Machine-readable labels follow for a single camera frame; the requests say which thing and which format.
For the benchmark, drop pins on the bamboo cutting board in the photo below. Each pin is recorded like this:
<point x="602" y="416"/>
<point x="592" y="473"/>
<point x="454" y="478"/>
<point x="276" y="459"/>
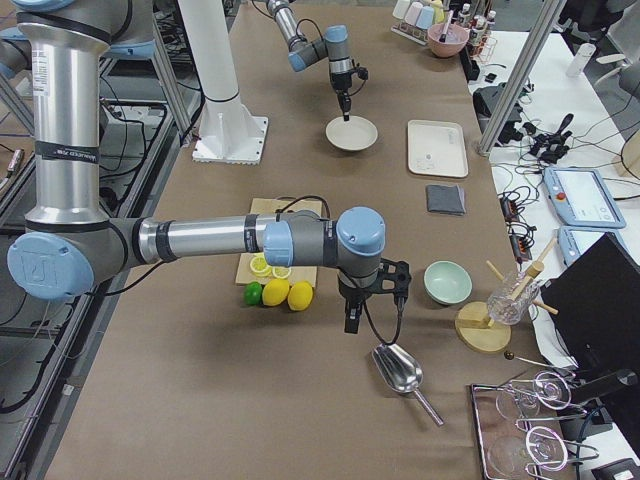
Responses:
<point x="244" y="274"/>

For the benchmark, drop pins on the cream round plate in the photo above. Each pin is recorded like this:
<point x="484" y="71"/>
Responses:
<point x="356" y="134"/>

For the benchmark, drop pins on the white bottle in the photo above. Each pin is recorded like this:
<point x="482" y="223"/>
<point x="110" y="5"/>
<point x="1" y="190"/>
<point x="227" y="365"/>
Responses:
<point x="580" y="60"/>

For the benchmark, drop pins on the lemon slice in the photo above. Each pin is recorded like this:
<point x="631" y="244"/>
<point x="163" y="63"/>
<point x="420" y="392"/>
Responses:
<point x="259" y="267"/>
<point x="280" y="272"/>

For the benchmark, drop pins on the metal wine glass rack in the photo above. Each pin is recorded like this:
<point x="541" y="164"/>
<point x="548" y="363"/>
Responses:
<point x="517" y="426"/>

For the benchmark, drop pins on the mint green bowl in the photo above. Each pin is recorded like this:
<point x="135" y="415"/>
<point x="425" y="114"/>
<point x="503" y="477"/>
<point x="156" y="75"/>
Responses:
<point x="447" y="283"/>

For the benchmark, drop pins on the blue teach pendant lower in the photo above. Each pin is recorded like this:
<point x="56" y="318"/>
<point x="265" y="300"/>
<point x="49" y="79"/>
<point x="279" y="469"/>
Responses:
<point x="575" y="241"/>

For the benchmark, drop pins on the aluminium frame post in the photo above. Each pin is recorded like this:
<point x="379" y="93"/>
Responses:
<point x="527" y="58"/>

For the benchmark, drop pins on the cream rectangular tray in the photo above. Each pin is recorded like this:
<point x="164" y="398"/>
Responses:
<point x="436" y="148"/>

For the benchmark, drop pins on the blue teach pendant upper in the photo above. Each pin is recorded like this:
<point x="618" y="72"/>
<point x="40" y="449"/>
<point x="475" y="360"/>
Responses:
<point x="581" y="198"/>

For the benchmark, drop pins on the yellow lemon middle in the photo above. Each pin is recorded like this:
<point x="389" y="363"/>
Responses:
<point x="275" y="292"/>

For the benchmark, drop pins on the yellow lemon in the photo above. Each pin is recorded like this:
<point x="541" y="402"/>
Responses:
<point x="300" y="296"/>
<point x="275" y="292"/>

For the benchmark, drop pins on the clear glass cup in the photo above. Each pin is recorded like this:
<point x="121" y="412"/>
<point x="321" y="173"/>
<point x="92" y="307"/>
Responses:
<point x="512" y="299"/>

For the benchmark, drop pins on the wooden cup stand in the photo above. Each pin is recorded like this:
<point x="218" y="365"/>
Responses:
<point x="473" y="324"/>

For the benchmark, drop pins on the blue teach pendant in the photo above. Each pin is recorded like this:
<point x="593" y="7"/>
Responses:
<point x="575" y="241"/>
<point x="581" y="198"/>

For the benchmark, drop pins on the lemon slice lower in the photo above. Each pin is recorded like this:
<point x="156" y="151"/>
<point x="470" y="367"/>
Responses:
<point x="280" y="272"/>

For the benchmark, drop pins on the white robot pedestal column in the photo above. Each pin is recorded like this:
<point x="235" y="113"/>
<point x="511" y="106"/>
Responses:
<point x="228" y="132"/>

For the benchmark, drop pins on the pastel cup rack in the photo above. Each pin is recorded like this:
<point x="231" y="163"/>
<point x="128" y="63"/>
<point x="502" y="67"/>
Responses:
<point x="414" y="18"/>

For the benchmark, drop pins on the pink bowl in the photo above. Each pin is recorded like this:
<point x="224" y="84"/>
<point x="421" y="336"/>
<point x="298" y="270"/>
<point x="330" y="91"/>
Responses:
<point x="455" y="40"/>

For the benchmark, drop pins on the black monitor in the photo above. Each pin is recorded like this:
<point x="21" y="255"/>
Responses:
<point x="597" y="298"/>

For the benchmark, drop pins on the grey folded cloth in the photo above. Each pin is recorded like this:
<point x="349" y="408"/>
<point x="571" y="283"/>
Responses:
<point x="445" y="199"/>

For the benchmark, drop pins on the green lime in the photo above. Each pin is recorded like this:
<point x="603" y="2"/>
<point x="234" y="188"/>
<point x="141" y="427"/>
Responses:
<point x="252" y="294"/>

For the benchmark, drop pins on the lemon slice upper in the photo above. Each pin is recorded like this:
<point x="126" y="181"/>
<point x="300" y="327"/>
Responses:
<point x="259" y="267"/>

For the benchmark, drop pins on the metal scoop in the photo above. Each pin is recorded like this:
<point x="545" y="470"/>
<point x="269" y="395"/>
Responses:
<point x="403" y="374"/>

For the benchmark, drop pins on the yellow lemon outer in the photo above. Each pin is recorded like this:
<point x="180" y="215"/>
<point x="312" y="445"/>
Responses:
<point x="300" y="296"/>

